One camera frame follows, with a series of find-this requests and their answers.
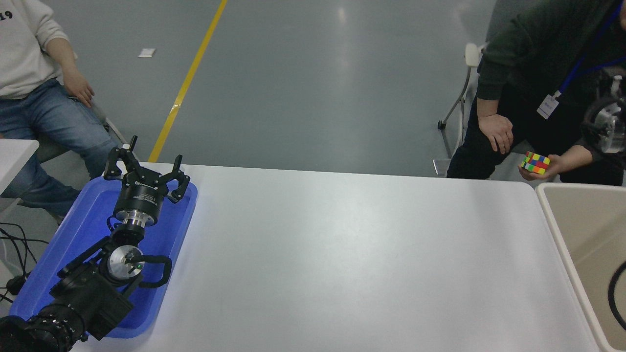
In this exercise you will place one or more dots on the blue plastic tray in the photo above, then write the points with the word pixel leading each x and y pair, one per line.
pixel 83 220

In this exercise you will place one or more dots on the person's left hand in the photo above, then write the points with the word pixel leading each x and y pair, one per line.
pixel 79 89
pixel 553 167

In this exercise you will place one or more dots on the grey chair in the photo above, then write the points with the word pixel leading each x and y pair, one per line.
pixel 49 149

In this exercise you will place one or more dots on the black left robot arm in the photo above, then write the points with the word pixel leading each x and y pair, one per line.
pixel 88 293

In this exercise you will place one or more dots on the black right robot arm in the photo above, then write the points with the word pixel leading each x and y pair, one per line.
pixel 609 129

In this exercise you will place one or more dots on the white side table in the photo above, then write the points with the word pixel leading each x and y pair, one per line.
pixel 14 159

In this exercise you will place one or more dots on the large pale bin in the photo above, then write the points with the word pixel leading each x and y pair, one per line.
pixel 582 225

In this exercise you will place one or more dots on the white paper scrap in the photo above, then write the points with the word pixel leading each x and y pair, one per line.
pixel 146 52

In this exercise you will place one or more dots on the black power plug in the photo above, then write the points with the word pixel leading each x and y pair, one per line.
pixel 15 284

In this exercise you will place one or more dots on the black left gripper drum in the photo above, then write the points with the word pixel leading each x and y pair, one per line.
pixel 139 198

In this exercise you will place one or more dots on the person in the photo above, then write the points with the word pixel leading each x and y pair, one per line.
pixel 528 44
pixel 24 49

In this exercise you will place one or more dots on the person's right forearm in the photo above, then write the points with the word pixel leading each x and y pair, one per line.
pixel 490 95

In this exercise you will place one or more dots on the person's right hand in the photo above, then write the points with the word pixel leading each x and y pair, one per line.
pixel 496 132

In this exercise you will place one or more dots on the white ID badge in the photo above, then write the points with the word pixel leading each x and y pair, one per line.
pixel 547 106

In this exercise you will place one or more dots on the multicoloured puzzle cube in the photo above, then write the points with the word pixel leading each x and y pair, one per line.
pixel 535 163

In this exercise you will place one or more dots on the person's left forearm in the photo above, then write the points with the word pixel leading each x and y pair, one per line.
pixel 574 157
pixel 61 56

